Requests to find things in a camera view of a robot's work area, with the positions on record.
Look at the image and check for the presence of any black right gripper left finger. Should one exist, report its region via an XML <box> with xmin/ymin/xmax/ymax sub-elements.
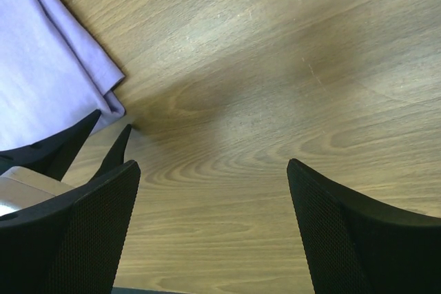
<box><xmin>1</xmin><ymin>160</ymin><xmax>141</xmax><ymax>293</ymax></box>

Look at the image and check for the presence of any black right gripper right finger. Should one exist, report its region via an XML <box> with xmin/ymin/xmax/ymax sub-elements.
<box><xmin>287</xmin><ymin>159</ymin><xmax>440</xmax><ymax>293</ymax></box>

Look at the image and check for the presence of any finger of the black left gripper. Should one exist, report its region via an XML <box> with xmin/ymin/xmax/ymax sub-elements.
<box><xmin>1</xmin><ymin>110</ymin><xmax>101</xmax><ymax>180</ymax></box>
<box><xmin>94</xmin><ymin>125</ymin><xmax>132</xmax><ymax>178</ymax></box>

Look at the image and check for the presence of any purple t shirt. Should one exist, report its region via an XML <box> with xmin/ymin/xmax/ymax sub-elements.
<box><xmin>1</xmin><ymin>0</ymin><xmax>125</xmax><ymax>150</ymax></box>

